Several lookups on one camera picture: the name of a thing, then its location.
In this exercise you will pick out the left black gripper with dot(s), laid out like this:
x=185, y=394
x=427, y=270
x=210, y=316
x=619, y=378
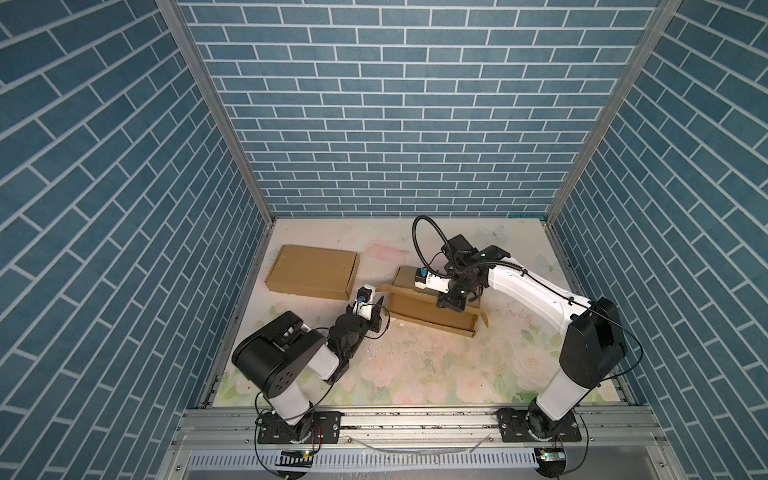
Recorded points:
x=376, y=316

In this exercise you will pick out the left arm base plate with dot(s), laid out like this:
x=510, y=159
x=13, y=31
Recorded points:
x=320, y=427

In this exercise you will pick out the aluminium front rail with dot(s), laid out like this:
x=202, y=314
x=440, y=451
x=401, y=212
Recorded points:
x=618, y=442

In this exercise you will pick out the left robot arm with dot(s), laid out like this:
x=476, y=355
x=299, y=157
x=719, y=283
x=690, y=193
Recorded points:
x=274, y=356

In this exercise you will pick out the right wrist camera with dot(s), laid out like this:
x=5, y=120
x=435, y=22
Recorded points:
x=423, y=279

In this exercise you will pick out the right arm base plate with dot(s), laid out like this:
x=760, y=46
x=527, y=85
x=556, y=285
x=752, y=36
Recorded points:
x=517, y=425

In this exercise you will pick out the brown cardboard box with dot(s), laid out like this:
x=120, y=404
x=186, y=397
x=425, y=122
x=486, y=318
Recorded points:
x=314, y=272

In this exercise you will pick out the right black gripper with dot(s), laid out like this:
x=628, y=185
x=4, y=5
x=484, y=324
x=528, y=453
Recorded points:
x=445, y=300

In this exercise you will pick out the white slotted cable duct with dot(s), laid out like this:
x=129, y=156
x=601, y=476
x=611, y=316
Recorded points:
x=361, y=460

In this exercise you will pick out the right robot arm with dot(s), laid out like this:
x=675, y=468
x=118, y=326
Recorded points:
x=593, y=338

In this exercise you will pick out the cardboard stack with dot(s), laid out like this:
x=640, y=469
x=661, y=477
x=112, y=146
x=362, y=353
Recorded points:
x=408, y=303

